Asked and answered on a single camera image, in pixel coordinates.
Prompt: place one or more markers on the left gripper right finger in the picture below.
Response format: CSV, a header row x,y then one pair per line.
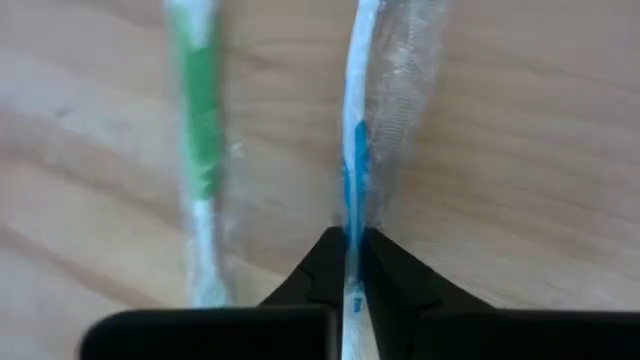
x,y
400,285

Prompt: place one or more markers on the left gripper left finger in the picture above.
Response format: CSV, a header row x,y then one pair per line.
x,y
322,280

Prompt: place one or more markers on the blue toothbrush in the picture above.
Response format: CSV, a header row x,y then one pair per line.
x,y
356,100

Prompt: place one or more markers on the green wrapped toothbrush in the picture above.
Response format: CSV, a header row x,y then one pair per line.
x,y
200,100

